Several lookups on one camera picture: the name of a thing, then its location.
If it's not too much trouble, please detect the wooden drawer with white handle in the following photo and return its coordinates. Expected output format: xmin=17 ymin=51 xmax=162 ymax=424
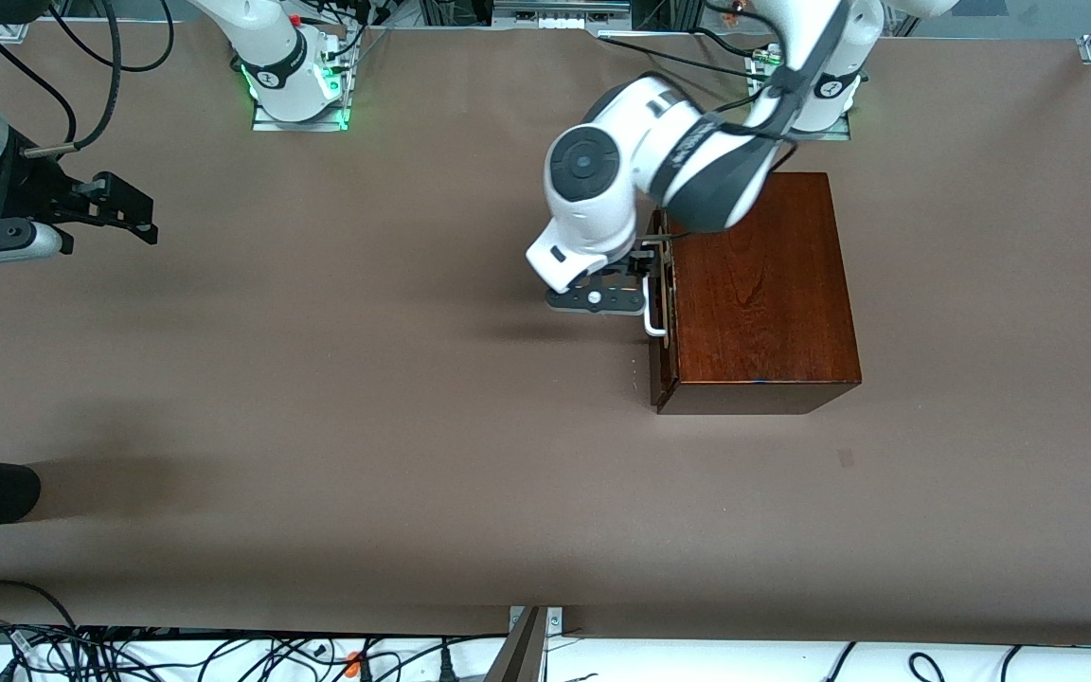
xmin=642 ymin=210 xmax=678 ymax=406

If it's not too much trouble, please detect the dark brown wooden cabinet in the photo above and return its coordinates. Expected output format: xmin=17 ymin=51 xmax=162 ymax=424
xmin=654 ymin=171 xmax=863 ymax=416

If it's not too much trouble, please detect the grey power strip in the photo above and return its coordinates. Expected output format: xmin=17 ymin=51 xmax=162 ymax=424
xmin=492 ymin=0 xmax=633 ymax=31

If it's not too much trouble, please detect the brown table cover mat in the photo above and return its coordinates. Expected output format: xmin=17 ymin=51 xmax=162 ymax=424
xmin=0 ymin=21 xmax=1091 ymax=637

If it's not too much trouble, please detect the black looped cable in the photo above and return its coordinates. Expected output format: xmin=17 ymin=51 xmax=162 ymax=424
xmin=44 ymin=0 xmax=175 ymax=74

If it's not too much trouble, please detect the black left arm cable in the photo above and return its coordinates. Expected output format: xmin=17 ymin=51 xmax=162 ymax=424
xmin=645 ymin=57 xmax=878 ymax=242

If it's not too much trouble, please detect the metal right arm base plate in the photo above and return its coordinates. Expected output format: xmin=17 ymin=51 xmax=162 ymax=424
xmin=252 ymin=90 xmax=350 ymax=132

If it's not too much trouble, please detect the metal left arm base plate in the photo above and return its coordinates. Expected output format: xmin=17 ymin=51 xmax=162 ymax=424
xmin=747 ymin=57 xmax=852 ymax=142

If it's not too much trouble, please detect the aluminium post with bracket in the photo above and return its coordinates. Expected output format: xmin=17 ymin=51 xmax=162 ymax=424
xmin=487 ymin=606 xmax=565 ymax=682

